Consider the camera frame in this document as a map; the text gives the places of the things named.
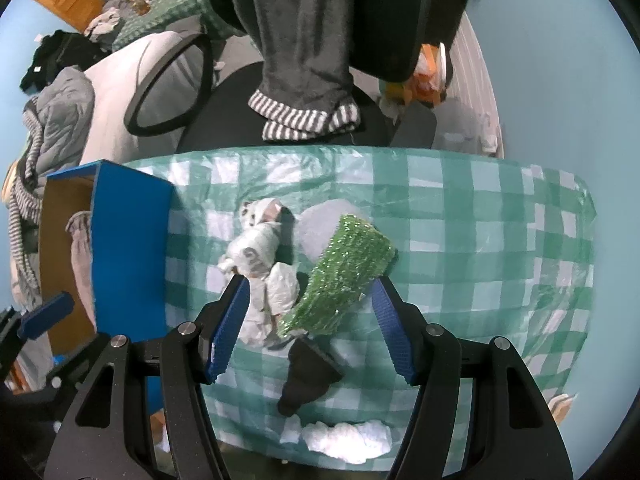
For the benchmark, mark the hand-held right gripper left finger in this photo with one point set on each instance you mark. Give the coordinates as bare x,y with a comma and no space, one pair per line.
227,330

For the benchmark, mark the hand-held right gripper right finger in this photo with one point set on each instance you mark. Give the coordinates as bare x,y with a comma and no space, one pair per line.
395,330

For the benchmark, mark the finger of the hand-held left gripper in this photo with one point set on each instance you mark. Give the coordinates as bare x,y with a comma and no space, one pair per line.
75,365
45,316

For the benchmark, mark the green glittery fuzzy cloth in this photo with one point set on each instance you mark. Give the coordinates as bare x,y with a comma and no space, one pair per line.
340,275

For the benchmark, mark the black sock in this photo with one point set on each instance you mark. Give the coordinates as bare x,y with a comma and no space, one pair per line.
305,375

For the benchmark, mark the blue cardboard box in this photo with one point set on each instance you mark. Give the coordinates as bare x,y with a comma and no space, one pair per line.
130,240

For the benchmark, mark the grey sock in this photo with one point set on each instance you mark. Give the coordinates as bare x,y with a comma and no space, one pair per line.
315,230

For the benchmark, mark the beige sock in box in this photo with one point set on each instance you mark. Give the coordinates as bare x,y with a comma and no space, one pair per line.
82,255

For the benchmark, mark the white patterned sock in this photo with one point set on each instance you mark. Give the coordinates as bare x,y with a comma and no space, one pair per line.
252,247

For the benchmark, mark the green checked plastic tablecloth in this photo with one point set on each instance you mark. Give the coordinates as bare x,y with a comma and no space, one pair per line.
475,260

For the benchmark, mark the grey striped scarf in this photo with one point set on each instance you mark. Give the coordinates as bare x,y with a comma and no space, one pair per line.
22,200

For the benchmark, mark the white fluffy cloth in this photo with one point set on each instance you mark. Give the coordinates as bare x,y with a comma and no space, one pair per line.
345,440

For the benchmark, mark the yellow green plush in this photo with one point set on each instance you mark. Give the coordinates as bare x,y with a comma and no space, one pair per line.
10,180

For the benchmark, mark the cream fabric item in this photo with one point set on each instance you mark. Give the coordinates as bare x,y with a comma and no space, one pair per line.
560,407

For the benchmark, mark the grey quilted jacket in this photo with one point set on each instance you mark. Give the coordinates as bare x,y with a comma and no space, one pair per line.
60,110

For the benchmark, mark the grey plastic bag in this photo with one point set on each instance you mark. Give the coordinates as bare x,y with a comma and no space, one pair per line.
460,130

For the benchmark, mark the black office chair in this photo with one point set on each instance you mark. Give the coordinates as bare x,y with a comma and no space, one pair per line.
225,110

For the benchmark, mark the pale grey bedding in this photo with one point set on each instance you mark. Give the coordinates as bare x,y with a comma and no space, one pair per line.
115,95

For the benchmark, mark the orange and white plastic bag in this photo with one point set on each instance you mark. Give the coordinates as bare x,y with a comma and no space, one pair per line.
425,85

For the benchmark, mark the black garment pile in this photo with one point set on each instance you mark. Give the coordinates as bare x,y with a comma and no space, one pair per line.
60,55

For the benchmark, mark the white ribbed radiator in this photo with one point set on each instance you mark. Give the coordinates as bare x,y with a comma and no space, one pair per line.
475,60

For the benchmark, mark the grey pants with striped cuffs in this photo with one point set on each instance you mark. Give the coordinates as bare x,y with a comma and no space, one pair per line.
300,50

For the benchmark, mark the grey clothes heap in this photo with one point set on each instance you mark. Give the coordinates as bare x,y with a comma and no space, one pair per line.
102,20

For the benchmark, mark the brown glass jar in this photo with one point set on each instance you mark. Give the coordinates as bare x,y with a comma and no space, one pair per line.
141,7

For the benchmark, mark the green checked fabric cover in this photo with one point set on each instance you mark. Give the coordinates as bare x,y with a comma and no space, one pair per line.
170,10

